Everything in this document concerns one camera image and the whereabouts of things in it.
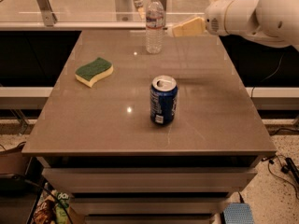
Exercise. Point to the green and yellow sponge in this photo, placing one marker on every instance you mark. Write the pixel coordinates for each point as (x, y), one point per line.
(94, 71)

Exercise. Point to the brown bag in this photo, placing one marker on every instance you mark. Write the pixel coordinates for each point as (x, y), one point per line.
(12, 162)

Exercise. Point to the grey drawer cabinet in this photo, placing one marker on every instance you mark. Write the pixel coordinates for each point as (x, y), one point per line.
(101, 147)

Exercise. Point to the black power strip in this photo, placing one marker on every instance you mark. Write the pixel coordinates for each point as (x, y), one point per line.
(293, 168)

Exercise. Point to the clear plastic water bottle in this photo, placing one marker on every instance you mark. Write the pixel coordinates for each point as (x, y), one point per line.
(154, 26)

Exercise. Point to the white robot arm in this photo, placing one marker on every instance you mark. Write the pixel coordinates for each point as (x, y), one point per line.
(272, 23)

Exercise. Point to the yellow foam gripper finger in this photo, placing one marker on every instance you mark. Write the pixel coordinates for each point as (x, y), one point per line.
(193, 27)

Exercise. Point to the blue perforated box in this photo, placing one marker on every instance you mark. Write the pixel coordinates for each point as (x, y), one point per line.
(237, 213)

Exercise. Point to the blue soda can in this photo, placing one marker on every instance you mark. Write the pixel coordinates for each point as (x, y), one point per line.
(163, 99)

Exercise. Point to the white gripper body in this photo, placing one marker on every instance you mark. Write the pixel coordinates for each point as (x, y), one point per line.
(216, 19)

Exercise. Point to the snack bags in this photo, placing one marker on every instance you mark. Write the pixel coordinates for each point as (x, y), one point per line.
(52, 207)

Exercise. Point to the metal glass bracket left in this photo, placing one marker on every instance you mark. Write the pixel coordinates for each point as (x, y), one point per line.
(47, 13)

